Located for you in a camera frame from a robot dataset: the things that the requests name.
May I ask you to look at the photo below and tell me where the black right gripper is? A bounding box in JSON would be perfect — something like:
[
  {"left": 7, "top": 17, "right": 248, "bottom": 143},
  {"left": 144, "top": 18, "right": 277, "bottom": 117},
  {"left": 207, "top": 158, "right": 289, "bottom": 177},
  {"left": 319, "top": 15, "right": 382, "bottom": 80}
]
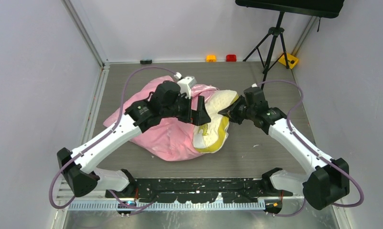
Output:
[{"left": 219, "top": 95, "right": 255, "bottom": 125}]

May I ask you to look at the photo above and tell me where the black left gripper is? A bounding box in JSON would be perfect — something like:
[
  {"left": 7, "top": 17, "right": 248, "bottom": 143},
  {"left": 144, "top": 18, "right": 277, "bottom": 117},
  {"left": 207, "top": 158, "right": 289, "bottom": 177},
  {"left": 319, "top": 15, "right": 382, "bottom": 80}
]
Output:
[{"left": 161, "top": 91, "right": 210, "bottom": 125}]

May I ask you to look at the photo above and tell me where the white pillow with yellow trim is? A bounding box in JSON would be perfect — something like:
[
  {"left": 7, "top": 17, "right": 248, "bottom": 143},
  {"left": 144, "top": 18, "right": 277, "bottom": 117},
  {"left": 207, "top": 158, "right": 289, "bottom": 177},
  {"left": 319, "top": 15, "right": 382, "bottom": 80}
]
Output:
[{"left": 192, "top": 90, "right": 239, "bottom": 154}]

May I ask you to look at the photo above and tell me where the pink floral pillowcase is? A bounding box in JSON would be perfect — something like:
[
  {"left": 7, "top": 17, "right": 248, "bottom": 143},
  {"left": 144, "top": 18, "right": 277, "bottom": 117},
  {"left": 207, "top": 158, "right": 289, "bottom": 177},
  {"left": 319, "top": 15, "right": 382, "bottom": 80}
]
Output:
[{"left": 103, "top": 75, "right": 219, "bottom": 161}]

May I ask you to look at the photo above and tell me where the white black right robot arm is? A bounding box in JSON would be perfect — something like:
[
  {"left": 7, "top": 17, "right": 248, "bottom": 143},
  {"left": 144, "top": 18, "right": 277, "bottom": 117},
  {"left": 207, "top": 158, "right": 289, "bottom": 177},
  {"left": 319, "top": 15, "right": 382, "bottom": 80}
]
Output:
[{"left": 219, "top": 87, "right": 350, "bottom": 210}]

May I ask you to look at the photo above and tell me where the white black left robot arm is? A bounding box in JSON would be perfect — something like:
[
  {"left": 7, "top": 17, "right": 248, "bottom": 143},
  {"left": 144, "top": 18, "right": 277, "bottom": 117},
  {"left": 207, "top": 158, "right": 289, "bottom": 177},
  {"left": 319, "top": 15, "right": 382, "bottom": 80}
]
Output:
[{"left": 57, "top": 76, "right": 211, "bottom": 198}]

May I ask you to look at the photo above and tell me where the red block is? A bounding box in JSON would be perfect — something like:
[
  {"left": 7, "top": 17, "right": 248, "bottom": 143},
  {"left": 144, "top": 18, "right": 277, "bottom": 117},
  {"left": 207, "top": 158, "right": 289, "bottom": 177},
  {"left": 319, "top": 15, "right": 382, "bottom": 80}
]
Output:
[{"left": 225, "top": 54, "right": 237, "bottom": 62}]

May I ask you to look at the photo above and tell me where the orange block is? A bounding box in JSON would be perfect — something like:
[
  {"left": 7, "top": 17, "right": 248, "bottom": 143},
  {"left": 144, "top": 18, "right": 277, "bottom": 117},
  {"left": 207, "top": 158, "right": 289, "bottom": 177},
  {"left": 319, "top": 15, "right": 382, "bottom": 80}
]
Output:
[{"left": 205, "top": 55, "right": 217, "bottom": 62}]

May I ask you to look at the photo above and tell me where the black tripod stand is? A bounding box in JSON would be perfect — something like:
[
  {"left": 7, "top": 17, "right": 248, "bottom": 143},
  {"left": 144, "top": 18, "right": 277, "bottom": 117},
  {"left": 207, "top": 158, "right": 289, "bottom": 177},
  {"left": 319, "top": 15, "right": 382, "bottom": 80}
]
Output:
[{"left": 243, "top": 11, "right": 290, "bottom": 82}]

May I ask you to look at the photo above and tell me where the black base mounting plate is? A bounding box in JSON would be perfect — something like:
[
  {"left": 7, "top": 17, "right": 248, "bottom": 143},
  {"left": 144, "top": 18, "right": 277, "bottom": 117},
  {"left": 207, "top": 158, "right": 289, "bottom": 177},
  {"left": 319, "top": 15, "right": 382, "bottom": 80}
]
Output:
[{"left": 115, "top": 178, "right": 293, "bottom": 204}]

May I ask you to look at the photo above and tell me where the black panel on tripod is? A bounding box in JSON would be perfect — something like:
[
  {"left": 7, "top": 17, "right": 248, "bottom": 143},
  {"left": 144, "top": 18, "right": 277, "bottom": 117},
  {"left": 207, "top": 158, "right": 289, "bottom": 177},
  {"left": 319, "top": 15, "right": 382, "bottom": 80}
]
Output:
[{"left": 235, "top": 0, "right": 344, "bottom": 19}]

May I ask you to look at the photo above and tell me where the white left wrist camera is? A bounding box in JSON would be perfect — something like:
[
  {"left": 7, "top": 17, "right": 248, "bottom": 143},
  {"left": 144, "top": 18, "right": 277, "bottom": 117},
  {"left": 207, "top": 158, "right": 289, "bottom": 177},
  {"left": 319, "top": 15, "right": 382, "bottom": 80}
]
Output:
[{"left": 173, "top": 72, "right": 197, "bottom": 99}]

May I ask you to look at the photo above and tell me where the yellow corner bracket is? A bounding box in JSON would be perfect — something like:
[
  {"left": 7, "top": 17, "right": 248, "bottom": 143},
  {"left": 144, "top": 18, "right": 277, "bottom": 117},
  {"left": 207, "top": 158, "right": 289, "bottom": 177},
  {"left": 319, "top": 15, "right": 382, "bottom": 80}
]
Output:
[{"left": 277, "top": 53, "right": 299, "bottom": 69}]

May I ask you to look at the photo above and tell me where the small black wall device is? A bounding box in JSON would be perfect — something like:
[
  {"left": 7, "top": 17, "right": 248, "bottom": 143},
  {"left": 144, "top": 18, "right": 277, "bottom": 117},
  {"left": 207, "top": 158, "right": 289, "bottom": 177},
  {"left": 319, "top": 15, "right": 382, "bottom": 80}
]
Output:
[{"left": 139, "top": 59, "right": 153, "bottom": 65}]

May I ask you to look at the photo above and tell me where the aluminium frame rail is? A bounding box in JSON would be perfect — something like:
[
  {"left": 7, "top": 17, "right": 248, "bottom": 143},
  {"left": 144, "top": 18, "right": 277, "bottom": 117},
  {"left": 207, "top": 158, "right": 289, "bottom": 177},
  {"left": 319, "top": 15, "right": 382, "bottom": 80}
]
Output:
[{"left": 68, "top": 190, "right": 303, "bottom": 214}]

